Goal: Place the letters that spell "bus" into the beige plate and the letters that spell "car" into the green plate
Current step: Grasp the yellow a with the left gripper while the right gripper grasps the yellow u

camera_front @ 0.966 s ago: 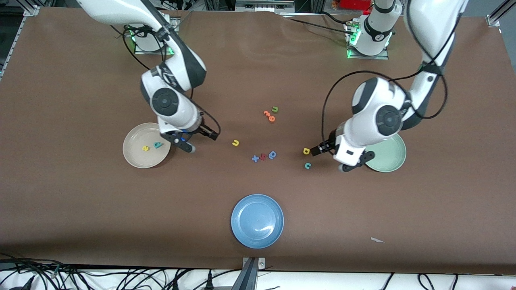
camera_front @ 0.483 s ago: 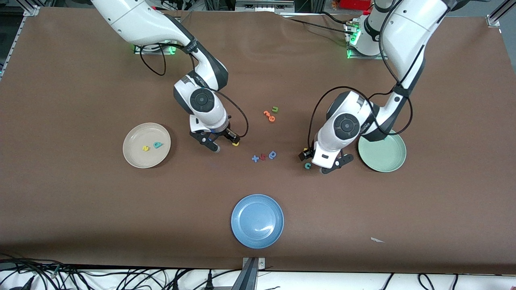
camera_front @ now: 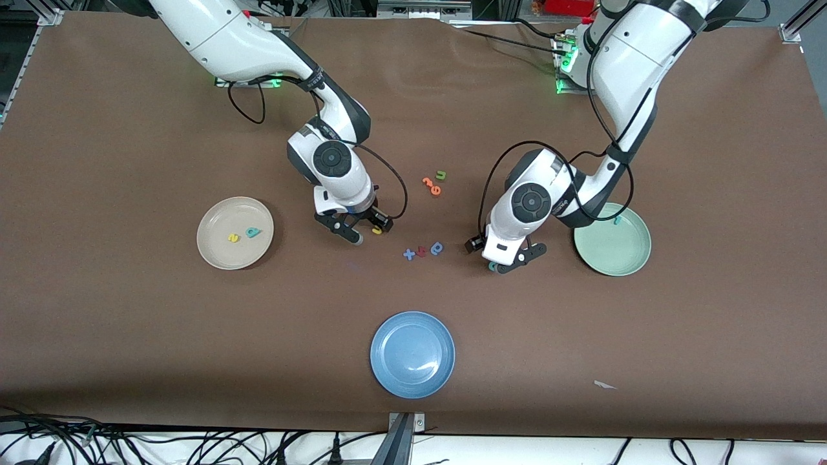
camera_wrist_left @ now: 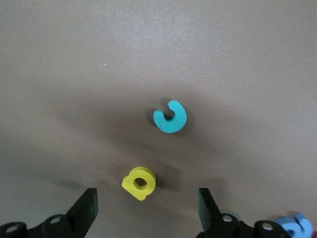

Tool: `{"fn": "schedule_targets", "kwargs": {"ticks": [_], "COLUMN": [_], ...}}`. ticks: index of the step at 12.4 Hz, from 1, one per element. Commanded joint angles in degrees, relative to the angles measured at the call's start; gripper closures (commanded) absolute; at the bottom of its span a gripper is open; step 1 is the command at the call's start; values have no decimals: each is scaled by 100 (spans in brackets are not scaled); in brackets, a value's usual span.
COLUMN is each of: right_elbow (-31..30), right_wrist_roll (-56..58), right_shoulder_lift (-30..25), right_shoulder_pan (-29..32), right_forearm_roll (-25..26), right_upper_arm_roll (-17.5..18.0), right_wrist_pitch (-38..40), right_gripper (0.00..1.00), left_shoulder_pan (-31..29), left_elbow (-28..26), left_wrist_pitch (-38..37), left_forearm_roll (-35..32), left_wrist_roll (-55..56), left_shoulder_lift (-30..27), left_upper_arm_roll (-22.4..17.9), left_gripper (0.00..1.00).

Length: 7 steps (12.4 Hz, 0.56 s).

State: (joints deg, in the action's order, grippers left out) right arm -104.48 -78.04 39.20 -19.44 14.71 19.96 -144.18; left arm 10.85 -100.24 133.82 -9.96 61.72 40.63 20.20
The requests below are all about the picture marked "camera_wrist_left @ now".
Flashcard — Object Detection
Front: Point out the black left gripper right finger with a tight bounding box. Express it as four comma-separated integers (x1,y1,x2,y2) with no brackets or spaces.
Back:
197,187,293,238

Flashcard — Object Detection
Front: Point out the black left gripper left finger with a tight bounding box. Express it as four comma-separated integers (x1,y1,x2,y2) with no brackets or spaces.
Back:
0,187,99,238

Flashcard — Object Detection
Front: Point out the yellow foam letter d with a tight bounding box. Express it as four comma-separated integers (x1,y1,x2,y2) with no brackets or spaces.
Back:
121,166,157,202

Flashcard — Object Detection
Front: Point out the teal foam letter c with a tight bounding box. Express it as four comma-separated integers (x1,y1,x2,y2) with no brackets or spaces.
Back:
153,99,188,134

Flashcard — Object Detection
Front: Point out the light blue foam letter a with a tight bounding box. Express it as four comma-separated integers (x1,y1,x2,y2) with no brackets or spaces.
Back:
274,212,314,238

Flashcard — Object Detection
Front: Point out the brown table cover mat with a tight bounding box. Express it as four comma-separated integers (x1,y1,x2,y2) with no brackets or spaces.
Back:
0,0,317,238

